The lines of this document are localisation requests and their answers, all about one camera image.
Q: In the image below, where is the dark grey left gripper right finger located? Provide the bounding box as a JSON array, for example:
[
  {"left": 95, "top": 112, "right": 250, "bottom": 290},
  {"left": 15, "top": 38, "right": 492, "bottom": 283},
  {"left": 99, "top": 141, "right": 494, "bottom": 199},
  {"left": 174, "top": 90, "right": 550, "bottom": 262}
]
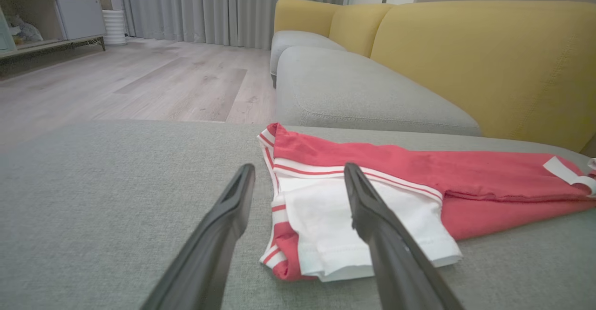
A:
[{"left": 343, "top": 162, "right": 465, "bottom": 310}]

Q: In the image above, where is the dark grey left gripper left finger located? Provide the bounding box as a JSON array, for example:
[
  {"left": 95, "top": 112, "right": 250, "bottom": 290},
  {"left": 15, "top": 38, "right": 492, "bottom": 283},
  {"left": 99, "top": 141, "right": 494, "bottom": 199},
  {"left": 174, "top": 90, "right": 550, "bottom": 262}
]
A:
[{"left": 141, "top": 163, "right": 256, "bottom": 310}]

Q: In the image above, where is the red white basketball jersey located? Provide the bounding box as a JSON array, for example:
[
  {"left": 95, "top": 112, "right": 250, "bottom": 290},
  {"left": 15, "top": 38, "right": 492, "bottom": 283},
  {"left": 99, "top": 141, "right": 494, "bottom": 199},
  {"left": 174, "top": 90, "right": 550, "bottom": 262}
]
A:
[{"left": 257, "top": 122, "right": 596, "bottom": 283}]

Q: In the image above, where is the large grey fabric ottoman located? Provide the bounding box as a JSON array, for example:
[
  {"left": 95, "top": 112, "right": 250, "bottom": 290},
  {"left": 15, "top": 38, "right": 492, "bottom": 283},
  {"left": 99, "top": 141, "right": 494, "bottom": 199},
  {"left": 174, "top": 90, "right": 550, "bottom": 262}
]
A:
[{"left": 0, "top": 119, "right": 596, "bottom": 310}]

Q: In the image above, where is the grey sofa back cushion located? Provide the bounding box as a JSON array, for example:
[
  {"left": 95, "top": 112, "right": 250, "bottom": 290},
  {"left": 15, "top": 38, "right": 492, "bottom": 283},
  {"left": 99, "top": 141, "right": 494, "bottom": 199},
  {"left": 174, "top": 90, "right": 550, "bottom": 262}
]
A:
[{"left": 274, "top": 45, "right": 483, "bottom": 137}]

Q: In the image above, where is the grey sofa seat cushion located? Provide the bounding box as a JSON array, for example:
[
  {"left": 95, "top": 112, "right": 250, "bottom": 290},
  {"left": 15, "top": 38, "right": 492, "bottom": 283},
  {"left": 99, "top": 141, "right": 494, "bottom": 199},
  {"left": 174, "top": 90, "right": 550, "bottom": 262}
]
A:
[{"left": 270, "top": 30, "right": 348, "bottom": 89}]

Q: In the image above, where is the white ribbed vase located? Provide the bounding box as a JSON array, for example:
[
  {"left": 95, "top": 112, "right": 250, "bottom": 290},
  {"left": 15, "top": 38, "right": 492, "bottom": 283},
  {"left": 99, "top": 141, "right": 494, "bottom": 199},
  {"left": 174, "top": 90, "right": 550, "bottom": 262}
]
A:
[{"left": 101, "top": 9, "right": 128, "bottom": 47}]

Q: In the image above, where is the grey pleated curtain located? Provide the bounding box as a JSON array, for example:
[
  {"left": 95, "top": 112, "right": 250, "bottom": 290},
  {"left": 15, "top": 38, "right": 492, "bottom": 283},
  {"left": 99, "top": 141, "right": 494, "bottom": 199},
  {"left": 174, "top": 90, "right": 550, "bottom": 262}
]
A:
[{"left": 106, "top": 0, "right": 350, "bottom": 50}]

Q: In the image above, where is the low wooden media cabinet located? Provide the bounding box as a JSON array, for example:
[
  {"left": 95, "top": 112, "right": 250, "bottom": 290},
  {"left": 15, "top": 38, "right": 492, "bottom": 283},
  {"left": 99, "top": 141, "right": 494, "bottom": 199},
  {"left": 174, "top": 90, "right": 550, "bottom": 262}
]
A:
[{"left": 0, "top": 0, "right": 107, "bottom": 60}]

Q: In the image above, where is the grey plush toy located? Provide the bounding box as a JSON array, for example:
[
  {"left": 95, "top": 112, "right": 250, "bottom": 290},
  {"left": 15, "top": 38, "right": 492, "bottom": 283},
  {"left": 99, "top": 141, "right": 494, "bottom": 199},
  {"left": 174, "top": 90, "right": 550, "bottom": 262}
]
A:
[{"left": 7, "top": 14, "right": 44, "bottom": 45}]

